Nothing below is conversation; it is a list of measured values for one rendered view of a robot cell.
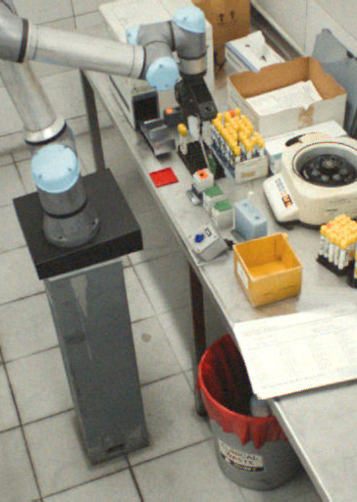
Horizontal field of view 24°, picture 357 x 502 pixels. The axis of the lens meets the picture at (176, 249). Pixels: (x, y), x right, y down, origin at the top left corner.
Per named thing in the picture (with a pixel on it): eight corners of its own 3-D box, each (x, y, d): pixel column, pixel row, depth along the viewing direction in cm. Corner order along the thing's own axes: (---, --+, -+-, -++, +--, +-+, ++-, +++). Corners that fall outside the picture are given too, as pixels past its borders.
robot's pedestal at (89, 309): (92, 466, 277) (48, 280, 217) (76, 419, 291) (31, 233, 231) (149, 445, 281) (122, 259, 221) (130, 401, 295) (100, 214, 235)
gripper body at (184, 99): (200, 95, 224) (198, 55, 216) (214, 111, 218) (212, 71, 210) (174, 102, 222) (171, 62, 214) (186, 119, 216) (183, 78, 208)
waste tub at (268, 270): (232, 273, 215) (231, 244, 208) (280, 260, 217) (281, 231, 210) (252, 309, 205) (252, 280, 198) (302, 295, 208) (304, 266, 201)
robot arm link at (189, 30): (167, 7, 203) (201, 1, 204) (170, 47, 211) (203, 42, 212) (174, 22, 198) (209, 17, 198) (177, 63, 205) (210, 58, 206)
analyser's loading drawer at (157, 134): (133, 119, 264) (132, 105, 261) (153, 114, 266) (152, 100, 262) (155, 155, 250) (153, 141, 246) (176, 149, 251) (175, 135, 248)
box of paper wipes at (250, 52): (225, 58, 291) (224, 25, 283) (255, 49, 294) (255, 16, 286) (255, 89, 276) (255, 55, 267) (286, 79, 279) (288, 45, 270)
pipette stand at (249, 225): (229, 233, 226) (229, 205, 219) (252, 225, 228) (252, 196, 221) (248, 255, 219) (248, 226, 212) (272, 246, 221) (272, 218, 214)
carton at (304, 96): (226, 116, 266) (225, 75, 256) (308, 94, 272) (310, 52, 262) (258, 159, 249) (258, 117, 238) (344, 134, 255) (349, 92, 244)
